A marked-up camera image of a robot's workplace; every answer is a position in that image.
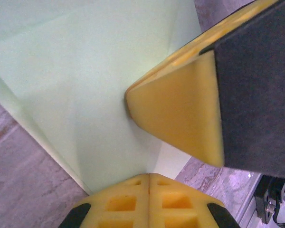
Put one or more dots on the light green paper sheet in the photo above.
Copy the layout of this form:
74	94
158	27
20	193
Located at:
73	83

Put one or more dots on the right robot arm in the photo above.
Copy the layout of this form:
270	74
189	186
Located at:
263	202

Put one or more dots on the aluminium front rail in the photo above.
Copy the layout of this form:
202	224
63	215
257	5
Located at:
249	204

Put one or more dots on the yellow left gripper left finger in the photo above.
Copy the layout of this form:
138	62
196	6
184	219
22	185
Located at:
142	202

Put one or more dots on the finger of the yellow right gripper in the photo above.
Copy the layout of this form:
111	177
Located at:
204	35
180	107

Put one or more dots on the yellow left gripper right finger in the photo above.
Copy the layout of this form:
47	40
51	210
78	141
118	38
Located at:
156	202

